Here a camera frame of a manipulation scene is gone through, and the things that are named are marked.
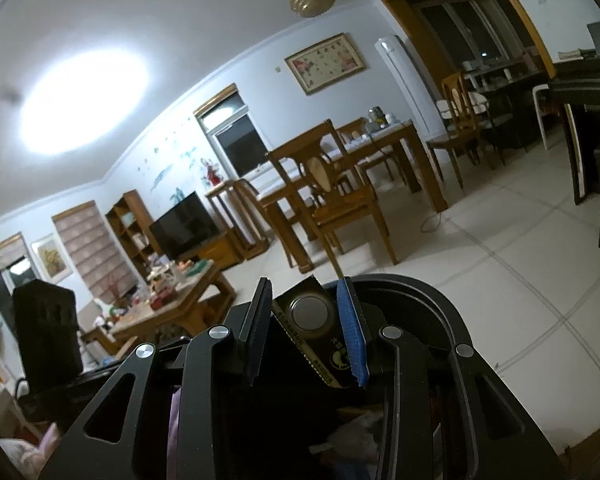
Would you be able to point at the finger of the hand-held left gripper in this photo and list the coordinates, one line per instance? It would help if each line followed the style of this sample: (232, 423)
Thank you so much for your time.
(45, 330)

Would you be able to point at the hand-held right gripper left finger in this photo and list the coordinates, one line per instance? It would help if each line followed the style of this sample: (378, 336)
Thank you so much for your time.
(257, 325)

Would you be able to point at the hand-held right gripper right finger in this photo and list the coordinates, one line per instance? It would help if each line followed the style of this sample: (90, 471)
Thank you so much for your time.
(352, 330)

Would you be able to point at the black snack packet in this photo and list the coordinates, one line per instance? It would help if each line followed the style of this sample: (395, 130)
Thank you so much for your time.
(305, 315)

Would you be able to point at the black round trash bin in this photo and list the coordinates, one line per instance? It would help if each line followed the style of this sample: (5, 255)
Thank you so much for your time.
(415, 300)

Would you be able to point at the small wooden armchair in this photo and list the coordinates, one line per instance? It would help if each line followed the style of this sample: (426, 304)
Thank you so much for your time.
(92, 330)

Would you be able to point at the glass balcony door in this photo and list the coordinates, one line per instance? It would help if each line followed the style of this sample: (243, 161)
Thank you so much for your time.
(0, 295)

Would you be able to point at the small framed painting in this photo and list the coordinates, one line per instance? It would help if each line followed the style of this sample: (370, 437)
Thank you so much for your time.
(51, 259)

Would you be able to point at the wooden coffee table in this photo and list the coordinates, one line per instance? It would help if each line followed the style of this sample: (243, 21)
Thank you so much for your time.
(180, 305)

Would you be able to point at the wooden television cabinet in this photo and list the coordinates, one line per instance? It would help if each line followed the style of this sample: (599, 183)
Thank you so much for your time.
(220, 252)

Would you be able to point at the short striped roller blind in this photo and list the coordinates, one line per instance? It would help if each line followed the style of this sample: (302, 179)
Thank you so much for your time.
(2, 252)

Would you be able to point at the cluster of small table items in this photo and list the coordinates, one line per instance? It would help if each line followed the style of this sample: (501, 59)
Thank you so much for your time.
(160, 285)

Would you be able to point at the purple tablecloth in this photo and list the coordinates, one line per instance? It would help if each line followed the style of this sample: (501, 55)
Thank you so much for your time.
(173, 435)

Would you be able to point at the tall wooden plant stand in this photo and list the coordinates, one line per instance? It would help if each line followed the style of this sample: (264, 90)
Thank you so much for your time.
(230, 210)

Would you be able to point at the wooden chair with oval back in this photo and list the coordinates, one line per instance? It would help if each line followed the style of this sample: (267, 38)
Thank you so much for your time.
(340, 210)

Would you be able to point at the black television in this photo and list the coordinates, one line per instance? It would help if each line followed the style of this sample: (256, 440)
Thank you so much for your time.
(185, 225)

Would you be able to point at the wooden bookshelf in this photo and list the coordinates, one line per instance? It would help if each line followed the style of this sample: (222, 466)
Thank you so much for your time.
(130, 230)

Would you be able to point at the red vase with plant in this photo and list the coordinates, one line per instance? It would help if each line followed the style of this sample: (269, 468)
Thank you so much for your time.
(212, 172)

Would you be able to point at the wood framed window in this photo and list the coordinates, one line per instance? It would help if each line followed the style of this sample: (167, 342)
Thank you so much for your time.
(235, 145)

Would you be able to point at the wooden dining table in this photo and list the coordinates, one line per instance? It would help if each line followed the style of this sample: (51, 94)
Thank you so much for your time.
(410, 145)

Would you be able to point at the wooden dining chair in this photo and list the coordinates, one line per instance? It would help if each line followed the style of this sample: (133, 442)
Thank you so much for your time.
(355, 130)

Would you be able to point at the kettle and jars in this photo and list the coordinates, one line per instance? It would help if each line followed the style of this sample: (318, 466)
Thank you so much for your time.
(380, 117)

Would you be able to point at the round ceiling light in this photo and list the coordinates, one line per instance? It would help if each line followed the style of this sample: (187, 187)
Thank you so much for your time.
(82, 100)

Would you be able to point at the wooden chair with white cushion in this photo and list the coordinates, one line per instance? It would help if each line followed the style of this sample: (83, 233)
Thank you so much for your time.
(455, 105)

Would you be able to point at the white standing air conditioner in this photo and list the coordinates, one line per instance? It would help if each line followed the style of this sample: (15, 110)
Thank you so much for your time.
(400, 80)

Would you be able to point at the large framed picture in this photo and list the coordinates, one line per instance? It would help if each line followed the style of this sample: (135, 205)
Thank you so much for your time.
(325, 64)

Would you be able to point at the wooden door frame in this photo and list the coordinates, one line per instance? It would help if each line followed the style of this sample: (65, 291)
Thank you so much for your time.
(395, 0)

